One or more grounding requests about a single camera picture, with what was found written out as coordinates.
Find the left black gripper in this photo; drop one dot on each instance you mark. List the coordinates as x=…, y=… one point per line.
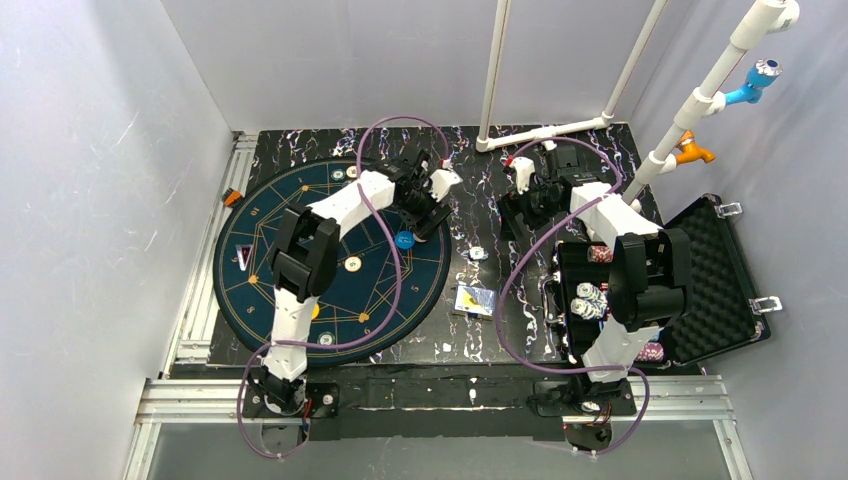
x=428, y=214

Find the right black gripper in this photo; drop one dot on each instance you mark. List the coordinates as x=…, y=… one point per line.
x=520, y=214

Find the blue dealer button disc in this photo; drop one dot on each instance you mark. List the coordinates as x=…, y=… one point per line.
x=405, y=240

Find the yellow chip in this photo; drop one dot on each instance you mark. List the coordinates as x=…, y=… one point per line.
x=353, y=263

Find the green chip mat top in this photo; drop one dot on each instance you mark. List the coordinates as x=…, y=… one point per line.
x=339, y=175

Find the green chip mat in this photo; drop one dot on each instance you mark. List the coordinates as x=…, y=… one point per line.
x=326, y=339
x=339, y=175

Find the green chip mat bottom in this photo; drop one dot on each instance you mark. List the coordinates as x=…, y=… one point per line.
x=326, y=339

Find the white poker chip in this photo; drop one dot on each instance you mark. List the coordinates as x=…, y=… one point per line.
x=477, y=253

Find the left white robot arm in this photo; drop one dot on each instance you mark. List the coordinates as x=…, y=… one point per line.
x=305, y=253

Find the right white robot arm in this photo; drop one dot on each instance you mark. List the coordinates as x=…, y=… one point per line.
x=650, y=279

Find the round dark blue poker mat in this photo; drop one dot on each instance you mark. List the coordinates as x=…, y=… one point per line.
x=355, y=303

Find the playing card deck box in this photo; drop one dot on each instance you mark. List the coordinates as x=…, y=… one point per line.
x=475, y=302

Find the red chip stack in case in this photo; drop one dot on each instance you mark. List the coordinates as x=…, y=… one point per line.
x=599, y=254

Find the white chip stack in case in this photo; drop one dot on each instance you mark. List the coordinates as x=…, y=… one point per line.
x=590, y=302

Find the black poker chip case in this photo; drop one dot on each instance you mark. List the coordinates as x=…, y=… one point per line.
x=727, y=313

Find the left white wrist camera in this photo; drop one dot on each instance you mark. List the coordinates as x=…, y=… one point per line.
x=441, y=183

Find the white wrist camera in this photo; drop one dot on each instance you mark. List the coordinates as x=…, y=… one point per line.
x=522, y=170
x=441, y=183

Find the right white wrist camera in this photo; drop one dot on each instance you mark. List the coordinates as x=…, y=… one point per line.
x=522, y=170

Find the orange clip on rail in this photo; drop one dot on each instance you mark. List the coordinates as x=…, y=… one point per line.
x=231, y=197

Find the aluminium rail frame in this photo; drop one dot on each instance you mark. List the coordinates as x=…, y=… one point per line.
x=187, y=426

